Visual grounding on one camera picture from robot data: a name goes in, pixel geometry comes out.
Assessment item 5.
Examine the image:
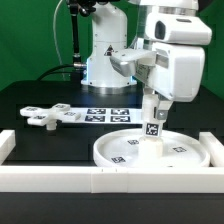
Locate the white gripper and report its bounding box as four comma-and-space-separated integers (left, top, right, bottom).
135, 42, 205, 123

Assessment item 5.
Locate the white round table top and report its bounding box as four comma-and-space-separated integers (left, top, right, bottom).
93, 128, 210, 168

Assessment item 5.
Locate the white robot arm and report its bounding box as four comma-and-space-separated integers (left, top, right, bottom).
84, 0, 212, 124

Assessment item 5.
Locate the white sheet with markers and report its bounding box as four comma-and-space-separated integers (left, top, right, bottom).
71, 107, 142, 124

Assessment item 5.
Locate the white right fence bar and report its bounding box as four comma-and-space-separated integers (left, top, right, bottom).
199, 132, 224, 168

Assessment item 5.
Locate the white fence bar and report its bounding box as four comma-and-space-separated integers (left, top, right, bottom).
0, 166, 224, 193
199, 132, 224, 168
0, 130, 16, 165

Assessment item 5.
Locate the black table platform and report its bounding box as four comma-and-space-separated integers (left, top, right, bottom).
0, 81, 224, 224

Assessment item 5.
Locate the white cross-shaped table base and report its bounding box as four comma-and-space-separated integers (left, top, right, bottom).
20, 103, 81, 131

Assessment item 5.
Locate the white left fence bar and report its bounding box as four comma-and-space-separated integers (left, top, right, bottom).
0, 130, 16, 165

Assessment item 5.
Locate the white front fence bar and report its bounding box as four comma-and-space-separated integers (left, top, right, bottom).
0, 166, 224, 193

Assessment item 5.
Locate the black cable bundle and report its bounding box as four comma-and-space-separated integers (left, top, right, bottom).
36, 0, 101, 82

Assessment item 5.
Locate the grey thin cable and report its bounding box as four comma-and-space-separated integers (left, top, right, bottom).
52, 0, 67, 81

